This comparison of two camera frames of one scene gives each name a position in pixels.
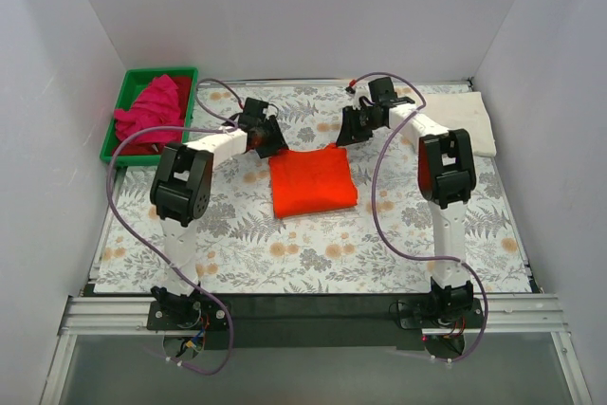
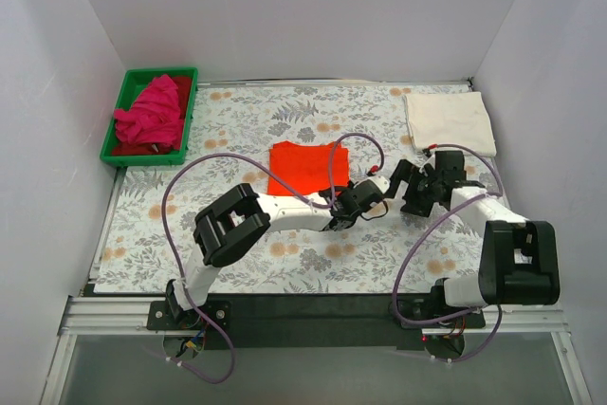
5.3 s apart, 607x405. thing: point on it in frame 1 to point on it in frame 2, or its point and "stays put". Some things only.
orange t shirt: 306,182 stays put
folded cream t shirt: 465,111 stays put
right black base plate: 440,313 stays put
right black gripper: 354,125 to 416,192
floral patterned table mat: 324,219 stays put
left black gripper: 271,138 to 341,219
